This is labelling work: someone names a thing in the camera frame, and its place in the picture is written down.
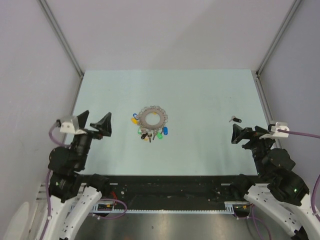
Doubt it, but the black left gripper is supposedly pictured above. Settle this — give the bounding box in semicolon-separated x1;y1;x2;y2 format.
71;109;112;168

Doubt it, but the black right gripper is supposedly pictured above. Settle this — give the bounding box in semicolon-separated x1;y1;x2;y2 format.
230;123;277;178

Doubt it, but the metal band with key rings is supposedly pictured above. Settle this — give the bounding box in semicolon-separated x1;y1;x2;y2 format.
137;105;169;134

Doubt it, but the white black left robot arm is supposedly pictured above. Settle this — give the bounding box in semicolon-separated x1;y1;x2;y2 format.
36;110;112;240

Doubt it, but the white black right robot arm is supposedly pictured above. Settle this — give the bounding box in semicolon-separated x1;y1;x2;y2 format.
230;122;320;240

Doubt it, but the black white key tag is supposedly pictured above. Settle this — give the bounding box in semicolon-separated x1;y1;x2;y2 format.
140;133;148;140

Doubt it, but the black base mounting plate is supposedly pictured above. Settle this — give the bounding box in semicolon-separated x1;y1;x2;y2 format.
82;174;261;203

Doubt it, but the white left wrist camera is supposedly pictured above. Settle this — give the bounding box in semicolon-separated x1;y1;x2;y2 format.
56;116;80;134

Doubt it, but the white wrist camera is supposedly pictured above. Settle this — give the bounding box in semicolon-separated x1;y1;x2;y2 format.
56;116;80;134
259;121;290;140

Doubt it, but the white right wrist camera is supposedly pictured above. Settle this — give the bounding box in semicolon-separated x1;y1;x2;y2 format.
259;121;290;140

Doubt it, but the right aluminium frame post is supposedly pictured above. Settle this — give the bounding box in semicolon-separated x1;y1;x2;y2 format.
256;0;305;76

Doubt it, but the aluminium frame post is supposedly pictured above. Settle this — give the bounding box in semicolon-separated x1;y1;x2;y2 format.
37;0;84;80
256;0;305;76

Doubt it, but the white slotted cable duct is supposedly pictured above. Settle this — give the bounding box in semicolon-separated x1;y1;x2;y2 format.
91;201;251;214

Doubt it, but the left aluminium frame post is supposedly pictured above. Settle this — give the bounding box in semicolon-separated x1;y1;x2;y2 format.
37;0;84;80

